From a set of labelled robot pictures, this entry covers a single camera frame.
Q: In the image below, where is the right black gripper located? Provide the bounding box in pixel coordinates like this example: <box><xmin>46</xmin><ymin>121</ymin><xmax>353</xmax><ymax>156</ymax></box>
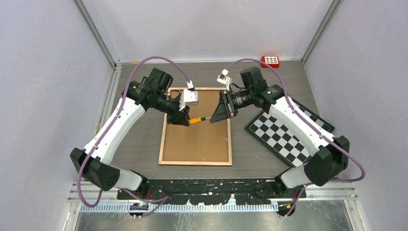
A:
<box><xmin>210</xmin><ymin>88</ymin><xmax>254</xmax><ymax>123</ymax></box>

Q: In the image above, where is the orange handled screwdriver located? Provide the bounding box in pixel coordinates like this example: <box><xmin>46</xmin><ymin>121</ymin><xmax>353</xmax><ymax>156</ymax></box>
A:
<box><xmin>188</xmin><ymin>117</ymin><xmax>211</xmax><ymax>124</ymax></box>

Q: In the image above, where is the black picture frame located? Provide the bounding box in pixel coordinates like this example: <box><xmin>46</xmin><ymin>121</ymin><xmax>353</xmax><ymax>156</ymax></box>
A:
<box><xmin>158</xmin><ymin>87</ymin><xmax>232</xmax><ymax>166</ymax></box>

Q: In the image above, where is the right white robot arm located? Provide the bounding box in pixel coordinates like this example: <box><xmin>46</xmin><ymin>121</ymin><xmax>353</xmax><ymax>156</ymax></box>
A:
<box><xmin>210</xmin><ymin>66</ymin><xmax>350</xmax><ymax>198</ymax></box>

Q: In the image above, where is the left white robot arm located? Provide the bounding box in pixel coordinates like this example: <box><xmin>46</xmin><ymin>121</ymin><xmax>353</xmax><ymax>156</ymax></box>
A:
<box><xmin>70</xmin><ymin>68</ymin><xmax>198</xmax><ymax>199</ymax></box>

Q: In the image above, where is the red toy brick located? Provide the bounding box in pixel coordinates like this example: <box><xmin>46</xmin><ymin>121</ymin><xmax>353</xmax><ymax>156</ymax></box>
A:
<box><xmin>261</xmin><ymin>56</ymin><xmax>280</xmax><ymax>68</ymax></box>

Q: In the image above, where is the black white checkerboard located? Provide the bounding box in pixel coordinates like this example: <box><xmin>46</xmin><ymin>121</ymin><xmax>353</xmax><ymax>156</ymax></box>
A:
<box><xmin>246</xmin><ymin>96</ymin><xmax>335</xmax><ymax>167</ymax></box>

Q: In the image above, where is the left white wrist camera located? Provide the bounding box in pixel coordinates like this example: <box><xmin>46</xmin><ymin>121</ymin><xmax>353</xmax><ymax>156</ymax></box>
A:
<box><xmin>179</xmin><ymin>89</ymin><xmax>199</xmax><ymax>111</ymax></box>

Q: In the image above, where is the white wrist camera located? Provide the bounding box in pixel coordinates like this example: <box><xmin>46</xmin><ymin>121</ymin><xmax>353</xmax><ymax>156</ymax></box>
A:
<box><xmin>179</xmin><ymin>89</ymin><xmax>199</xmax><ymax>111</ymax></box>
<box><xmin>217</xmin><ymin>69</ymin><xmax>231</xmax><ymax>91</ymax></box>

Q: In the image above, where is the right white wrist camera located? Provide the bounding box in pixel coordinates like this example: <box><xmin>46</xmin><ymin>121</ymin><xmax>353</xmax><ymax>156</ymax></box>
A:
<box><xmin>217</xmin><ymin>69</ymin><xmax>231</xmax><ymax>91</ymax></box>

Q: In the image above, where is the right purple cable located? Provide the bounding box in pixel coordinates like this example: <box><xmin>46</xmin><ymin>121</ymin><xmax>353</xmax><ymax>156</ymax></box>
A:
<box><xmin>223</xmin><ymin>58</ymin><xmax>367</xmax><ymax>218</ymax></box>

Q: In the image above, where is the purple cable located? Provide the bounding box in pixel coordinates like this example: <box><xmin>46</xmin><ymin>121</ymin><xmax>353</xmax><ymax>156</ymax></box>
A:
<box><xmin>77</xmin><ymin>56</ymin><xmax>196</xmax><ymax>218</ymax></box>
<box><xmin>223</xmin><ymin>58</ymin><xmax>367</xmax><ymax>218</ymax></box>

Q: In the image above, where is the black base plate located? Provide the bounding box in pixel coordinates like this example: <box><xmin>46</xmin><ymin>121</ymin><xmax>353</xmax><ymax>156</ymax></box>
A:
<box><xmin>134</xmin><ymin>178</ymin><xmax>302</xmax><ymax>205</ymax></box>

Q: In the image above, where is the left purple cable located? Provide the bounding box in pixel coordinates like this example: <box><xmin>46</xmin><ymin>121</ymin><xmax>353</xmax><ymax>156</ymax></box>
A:
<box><xmin>77</xmin><ymin>56</ymin><xmax>196</xmax><ymax>218</ymax></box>

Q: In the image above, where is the aluminium rail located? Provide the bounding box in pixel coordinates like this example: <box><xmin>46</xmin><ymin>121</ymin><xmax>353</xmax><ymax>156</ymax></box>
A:
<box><xmin>68</xmin><ymin>178</ymin><xmax>357</xmax><ymax>215</ymax></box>

